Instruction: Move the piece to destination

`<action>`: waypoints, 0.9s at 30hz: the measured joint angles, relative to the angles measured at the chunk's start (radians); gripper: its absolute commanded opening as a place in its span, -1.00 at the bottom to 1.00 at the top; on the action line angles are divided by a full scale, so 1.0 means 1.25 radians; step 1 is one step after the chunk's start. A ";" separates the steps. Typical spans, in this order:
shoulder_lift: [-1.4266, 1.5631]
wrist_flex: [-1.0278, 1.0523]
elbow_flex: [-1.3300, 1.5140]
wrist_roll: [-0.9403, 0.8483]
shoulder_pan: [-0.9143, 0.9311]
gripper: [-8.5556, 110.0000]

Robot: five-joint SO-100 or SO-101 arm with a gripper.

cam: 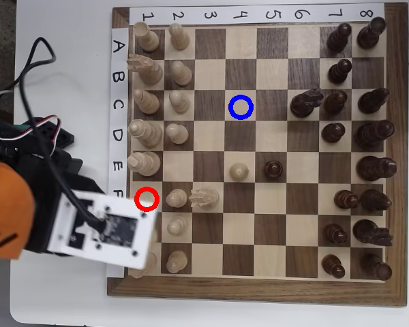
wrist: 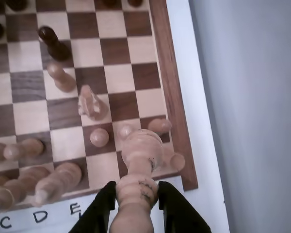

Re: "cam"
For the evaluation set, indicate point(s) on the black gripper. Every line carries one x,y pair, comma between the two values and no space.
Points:
88,185

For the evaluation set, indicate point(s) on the black and orange robot arm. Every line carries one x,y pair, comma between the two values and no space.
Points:
7,204

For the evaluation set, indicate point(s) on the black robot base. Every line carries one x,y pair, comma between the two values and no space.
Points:
66,138

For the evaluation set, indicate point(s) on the light wooden king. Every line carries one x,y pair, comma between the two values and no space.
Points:
146,163

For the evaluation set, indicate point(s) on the white paper letter strip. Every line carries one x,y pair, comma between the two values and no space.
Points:
117,121

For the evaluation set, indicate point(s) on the light wooden rook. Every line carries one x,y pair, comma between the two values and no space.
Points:
152,262
148,39

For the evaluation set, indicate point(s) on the light wooden queen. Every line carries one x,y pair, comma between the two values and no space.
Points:
148,134

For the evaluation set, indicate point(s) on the light wooden pawn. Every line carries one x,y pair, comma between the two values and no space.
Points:
177,225
177,133
176,261
182,75
176,198
179,37
179,102
238,172

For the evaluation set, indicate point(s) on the light wooden knight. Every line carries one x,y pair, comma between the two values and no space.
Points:
206,198
150,73

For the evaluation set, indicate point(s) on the wooden chessboard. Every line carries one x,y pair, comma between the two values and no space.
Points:
272,225

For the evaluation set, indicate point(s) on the dark wooden pawn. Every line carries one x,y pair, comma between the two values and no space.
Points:
339,37
334,103
332,133
346,200
272,170
332,265
339,72
334,234

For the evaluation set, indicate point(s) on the white paper number strip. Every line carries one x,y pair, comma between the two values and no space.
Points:
225,15

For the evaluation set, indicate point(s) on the dark wooden knight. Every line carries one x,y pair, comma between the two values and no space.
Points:
368,231
303,104

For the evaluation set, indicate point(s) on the dark wooden bishop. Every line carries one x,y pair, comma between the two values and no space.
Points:
371,101
375,200

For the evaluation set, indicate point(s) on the dark wooden king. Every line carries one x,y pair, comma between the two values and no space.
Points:
375,168

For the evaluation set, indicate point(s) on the dark wooden queen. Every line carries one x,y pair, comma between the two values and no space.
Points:
373,134

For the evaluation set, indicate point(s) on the dark wooden rook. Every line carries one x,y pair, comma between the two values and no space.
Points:
376,267
369,34

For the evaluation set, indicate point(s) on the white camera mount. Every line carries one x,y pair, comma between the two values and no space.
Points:
122,245

